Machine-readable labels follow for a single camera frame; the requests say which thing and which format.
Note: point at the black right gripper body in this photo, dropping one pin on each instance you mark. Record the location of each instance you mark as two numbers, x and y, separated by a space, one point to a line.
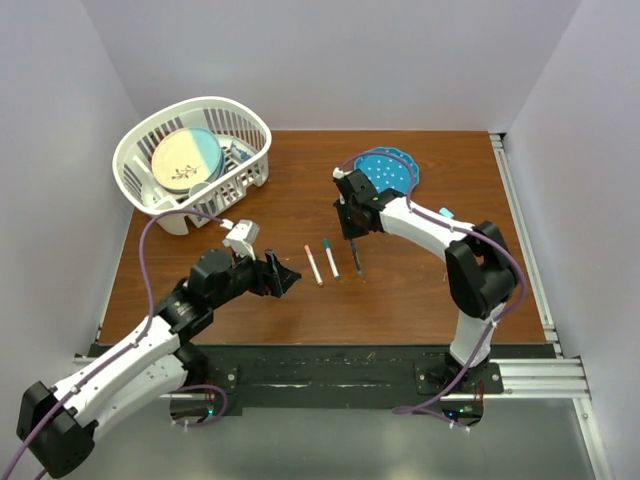
349 224

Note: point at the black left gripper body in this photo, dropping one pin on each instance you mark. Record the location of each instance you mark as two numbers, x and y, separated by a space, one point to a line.
248 276

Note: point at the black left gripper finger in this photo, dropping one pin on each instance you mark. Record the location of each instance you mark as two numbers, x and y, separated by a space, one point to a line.
279 289
278 276

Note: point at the white pen with orange tip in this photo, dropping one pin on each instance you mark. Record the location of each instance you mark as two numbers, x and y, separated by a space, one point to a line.
313 265

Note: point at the blue patterned pen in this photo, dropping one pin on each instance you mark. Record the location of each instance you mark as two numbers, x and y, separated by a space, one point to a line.
356 258

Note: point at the white pen with teal tip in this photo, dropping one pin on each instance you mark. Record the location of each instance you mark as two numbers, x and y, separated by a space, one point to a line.
331 260

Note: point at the light blue eraser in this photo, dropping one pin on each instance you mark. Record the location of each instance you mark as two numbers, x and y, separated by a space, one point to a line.
446 213

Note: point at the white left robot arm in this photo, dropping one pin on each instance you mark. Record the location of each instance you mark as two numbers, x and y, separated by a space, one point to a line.
61 424

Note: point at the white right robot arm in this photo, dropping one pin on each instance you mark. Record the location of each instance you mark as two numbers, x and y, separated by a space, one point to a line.
482 274

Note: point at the blue dotted plate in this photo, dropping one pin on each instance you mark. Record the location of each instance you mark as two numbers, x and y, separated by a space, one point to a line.
389 168

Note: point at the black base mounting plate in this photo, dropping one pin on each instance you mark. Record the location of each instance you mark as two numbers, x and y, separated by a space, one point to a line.
232 378

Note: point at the white cup in basket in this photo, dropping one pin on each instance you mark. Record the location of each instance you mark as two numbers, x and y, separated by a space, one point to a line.
198 189

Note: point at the white plastic dish basket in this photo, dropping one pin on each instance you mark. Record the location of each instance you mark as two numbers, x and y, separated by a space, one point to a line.
245 139

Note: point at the cream and blue plate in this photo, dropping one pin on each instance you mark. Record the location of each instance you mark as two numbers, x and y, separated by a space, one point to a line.
186 157

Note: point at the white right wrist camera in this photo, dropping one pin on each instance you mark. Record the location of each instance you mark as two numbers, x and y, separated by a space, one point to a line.
338 174

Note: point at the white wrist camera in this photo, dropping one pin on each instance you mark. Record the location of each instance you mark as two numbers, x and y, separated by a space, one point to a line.
338 174
241 237

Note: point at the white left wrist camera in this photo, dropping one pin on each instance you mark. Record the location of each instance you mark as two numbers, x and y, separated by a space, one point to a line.
241 237

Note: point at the aluminium frame rail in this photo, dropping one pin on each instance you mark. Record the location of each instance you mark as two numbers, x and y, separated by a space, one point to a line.
559 378

